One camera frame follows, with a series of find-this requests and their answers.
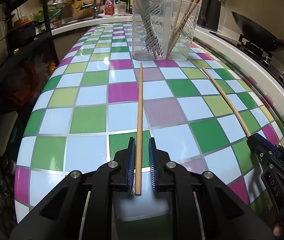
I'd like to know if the grey knife in holder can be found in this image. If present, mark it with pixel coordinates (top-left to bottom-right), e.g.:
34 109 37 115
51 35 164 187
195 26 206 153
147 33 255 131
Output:
141 0 161 58

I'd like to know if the black box appliance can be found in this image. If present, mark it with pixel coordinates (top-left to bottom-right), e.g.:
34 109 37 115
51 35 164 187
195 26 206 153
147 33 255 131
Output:
197 0 221 31

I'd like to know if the black wok with orange handle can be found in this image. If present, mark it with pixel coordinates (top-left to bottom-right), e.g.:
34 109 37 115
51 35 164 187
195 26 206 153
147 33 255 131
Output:
232 11 284 52

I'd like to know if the wooden cutting board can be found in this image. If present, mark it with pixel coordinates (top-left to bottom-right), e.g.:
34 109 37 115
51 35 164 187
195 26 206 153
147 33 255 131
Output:
71 0 100 20

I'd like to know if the clear plastic utensil holder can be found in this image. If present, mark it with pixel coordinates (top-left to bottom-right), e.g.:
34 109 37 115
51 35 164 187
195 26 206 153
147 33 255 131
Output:
132 0 200 61

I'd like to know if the red dish soap bottle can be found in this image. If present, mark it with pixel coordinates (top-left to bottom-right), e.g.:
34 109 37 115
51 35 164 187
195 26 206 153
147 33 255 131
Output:
105 0 115 15

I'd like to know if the green plastic basin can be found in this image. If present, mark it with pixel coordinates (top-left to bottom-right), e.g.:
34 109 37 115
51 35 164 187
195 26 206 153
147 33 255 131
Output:
31 8 61 23

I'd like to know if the black metal shelf rack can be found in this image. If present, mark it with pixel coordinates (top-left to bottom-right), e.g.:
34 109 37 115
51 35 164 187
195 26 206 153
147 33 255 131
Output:
0 0 60 86

